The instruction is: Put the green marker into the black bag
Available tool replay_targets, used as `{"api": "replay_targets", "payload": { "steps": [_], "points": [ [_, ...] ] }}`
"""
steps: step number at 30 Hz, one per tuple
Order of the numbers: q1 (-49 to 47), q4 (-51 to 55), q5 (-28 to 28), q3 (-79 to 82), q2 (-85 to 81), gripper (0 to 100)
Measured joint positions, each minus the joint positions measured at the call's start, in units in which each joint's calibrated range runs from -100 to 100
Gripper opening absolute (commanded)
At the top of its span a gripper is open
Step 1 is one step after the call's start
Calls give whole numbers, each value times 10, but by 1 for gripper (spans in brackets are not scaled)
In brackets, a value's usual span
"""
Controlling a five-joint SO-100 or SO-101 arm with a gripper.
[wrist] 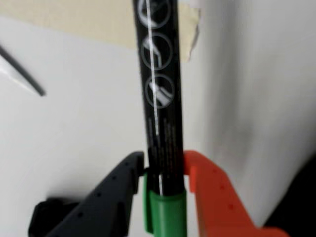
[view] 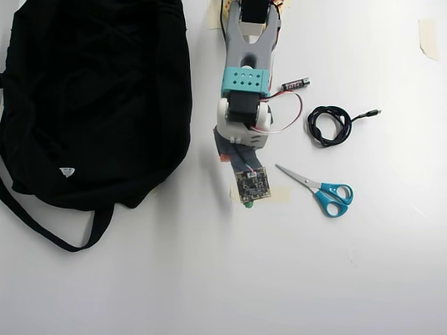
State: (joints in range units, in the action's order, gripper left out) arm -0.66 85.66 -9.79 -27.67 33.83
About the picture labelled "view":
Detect navy gripper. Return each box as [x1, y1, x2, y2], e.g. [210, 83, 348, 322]
[212, 126, 263, 173]

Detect black fabric bag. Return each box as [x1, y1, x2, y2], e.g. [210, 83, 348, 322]
[0, 0, 193, 253]

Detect wide beige masking tape strip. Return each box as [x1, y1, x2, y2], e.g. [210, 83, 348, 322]
[229, 185, 293, 204]

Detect black AA battery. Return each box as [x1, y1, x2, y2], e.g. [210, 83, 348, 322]
[281, 78, 311, 93]

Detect torn beige masking tape strip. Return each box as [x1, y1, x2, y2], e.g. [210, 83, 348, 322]
[418, 18, 439, 62]

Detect bare camera circuit board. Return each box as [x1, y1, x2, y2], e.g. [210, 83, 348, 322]
[234, 166, 272, 202]

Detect white red servo wires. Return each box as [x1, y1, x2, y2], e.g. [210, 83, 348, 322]
[249, 89, 304, 135]

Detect coiled black USB cable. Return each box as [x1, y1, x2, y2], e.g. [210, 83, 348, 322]
[306, 105, 382, 148]

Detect teal handled scissors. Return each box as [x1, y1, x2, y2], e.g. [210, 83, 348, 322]
[274, 163, 354, 218]

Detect black camera cable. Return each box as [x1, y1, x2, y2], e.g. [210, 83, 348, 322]
[218, 0, 228, 39]

